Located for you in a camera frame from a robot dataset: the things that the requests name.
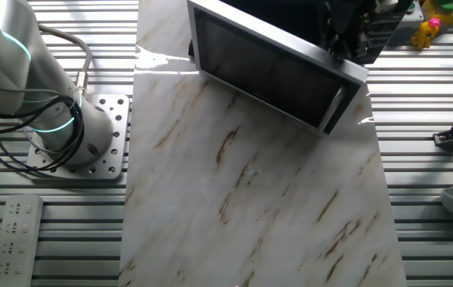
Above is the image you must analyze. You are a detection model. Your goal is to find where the yellow duck toy green hat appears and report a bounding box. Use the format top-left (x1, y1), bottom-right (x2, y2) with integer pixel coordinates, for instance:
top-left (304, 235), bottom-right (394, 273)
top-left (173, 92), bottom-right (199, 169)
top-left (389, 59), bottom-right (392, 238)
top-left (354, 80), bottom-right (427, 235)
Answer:
top-left (425, 0), bottom-right (453, 26)

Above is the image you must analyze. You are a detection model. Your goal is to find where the grey box with green button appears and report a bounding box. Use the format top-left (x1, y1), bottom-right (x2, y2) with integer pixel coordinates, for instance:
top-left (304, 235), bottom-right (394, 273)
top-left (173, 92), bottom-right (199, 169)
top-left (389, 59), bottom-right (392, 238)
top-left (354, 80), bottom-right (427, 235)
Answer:
top-left (385, 0), bottom-right (425, 47)

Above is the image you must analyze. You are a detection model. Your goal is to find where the white power strip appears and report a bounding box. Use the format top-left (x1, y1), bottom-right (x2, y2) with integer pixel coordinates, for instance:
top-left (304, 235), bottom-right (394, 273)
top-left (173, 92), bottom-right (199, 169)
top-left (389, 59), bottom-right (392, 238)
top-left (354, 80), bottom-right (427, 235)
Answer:
top-left (0, 194), bottom-right (45, 287)

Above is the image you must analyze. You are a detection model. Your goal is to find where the perforated aluminium robot base plate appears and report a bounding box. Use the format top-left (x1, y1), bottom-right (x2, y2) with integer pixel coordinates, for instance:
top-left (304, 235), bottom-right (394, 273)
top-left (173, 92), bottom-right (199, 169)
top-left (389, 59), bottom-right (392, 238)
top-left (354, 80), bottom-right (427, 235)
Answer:
top-left (26, 93), bottom-right (131, 180)

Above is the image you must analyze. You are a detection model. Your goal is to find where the white marble pattern mat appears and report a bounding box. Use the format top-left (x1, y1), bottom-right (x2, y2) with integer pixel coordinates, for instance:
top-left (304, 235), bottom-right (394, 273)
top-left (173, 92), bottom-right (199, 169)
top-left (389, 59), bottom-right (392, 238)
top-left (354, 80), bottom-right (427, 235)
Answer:
top-left (117, 0), bottom-right (408, 287)

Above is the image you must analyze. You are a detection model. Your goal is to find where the silver microwave oven body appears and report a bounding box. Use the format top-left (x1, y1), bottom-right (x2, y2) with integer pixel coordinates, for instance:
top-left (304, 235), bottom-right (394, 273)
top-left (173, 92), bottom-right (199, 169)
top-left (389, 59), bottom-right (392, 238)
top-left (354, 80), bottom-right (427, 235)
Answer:
top-left (218, 0), bottom-right (415, 65)

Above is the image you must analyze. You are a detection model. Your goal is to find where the grey cable with metal connector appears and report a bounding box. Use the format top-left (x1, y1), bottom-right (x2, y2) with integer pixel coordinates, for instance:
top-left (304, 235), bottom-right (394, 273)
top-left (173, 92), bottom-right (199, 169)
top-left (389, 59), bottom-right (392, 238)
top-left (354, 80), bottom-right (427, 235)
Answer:
top-left (37, 23), bottom-right (94, 100)

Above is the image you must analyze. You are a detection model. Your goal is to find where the black looped cable bundle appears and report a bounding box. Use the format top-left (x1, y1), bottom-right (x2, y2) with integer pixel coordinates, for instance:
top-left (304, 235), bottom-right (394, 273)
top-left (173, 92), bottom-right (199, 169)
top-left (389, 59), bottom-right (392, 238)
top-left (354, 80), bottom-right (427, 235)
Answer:
top-left (0, 93), bottom-right (86, 175)

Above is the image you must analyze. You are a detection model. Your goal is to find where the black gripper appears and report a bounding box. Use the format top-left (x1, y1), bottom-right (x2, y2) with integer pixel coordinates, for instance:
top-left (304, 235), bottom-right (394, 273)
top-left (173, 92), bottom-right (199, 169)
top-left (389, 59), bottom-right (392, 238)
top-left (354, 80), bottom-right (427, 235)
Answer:
top-left (327, 0), bottom-right (376, 62)

